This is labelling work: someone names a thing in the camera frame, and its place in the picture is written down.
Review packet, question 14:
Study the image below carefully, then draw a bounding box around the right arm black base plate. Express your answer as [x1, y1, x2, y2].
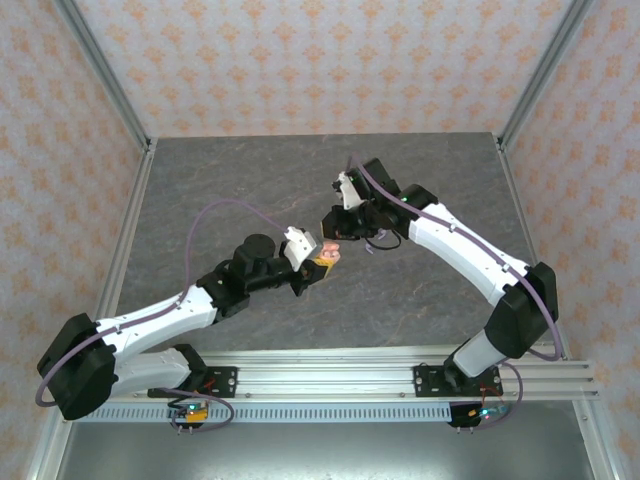
[412, 364, 502, 399]

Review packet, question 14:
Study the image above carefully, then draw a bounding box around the aluminium mounting rail beam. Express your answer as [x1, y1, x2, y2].
[53, 348, 600, 402]

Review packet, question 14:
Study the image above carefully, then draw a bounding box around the grey metal sheet panel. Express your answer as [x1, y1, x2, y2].
[54, 421, 599, 480]

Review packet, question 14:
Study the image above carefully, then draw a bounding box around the aluminium table side rail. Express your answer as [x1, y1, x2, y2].
[94, 149, 160, 321]
[494, 135, 572, 361]

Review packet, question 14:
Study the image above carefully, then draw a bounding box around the aluminium frame post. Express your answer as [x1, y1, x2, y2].
[51, 0, 155, 154]
[496, 0, 597, 151]

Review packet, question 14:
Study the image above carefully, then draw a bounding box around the grey slotted cable duct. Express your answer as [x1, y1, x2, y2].
[73, 402, 455, 424]

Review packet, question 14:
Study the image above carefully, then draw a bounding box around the right gripper thin black cable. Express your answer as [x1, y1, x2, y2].
[367, 229, 404, 251]

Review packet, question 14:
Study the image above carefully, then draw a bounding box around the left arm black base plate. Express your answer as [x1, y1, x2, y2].
[189, 366, 239, 399]

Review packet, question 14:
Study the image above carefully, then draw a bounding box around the aluminium frame leg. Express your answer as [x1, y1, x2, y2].
[569, 399, 621, 480]
[25, 399, 79, 480]

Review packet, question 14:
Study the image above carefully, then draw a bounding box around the pink round earbud case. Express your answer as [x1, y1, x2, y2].
[319, 239, 344, 264]

